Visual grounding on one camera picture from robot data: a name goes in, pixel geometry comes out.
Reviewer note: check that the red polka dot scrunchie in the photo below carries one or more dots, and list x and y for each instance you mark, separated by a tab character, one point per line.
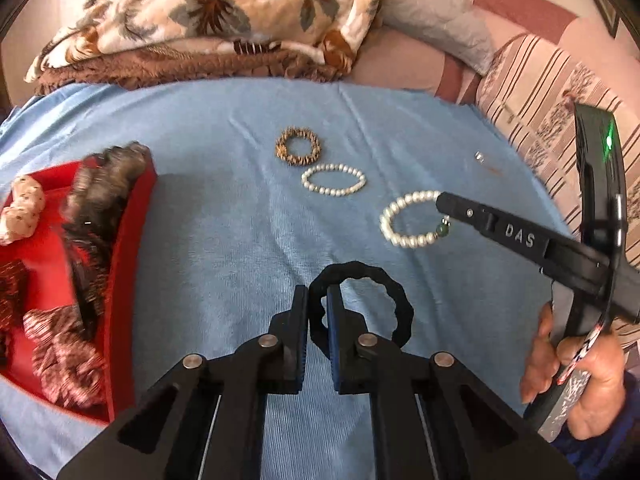
10	285

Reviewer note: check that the black hair clip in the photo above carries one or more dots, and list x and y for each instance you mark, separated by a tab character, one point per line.
87	280

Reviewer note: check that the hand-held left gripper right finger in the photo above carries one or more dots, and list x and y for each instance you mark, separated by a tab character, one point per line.
334	350

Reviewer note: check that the striped floral pillow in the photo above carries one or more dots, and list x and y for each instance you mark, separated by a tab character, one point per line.
540	100

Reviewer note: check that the person's right forearm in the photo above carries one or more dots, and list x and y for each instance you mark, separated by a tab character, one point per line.
615	445

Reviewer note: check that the red gingham scrunchie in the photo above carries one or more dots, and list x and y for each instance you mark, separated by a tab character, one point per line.
60	355

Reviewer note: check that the pink patchwork bedsheet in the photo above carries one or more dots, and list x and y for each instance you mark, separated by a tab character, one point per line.
390	60

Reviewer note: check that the grey patterned scrunchie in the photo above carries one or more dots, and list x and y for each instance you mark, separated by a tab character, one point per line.
110	180

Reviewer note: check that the brown quilted blanket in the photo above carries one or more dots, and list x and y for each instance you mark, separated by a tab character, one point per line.
175	70

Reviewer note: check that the floral leaf print blanket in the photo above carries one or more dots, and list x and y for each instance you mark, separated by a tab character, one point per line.
200	5

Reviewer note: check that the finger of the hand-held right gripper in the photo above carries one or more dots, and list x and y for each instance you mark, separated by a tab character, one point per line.
515	237

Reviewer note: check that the person's right hand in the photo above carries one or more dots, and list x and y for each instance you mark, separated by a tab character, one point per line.
537	360

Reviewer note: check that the red box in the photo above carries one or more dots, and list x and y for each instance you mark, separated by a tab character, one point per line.
47	280

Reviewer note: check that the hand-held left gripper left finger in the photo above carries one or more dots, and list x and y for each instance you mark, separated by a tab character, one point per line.
300	345

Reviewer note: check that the light blue pillow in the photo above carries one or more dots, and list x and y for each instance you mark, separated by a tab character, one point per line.
440	25

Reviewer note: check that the white cherry print scrunchie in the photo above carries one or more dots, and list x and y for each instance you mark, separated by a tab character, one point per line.
22	210

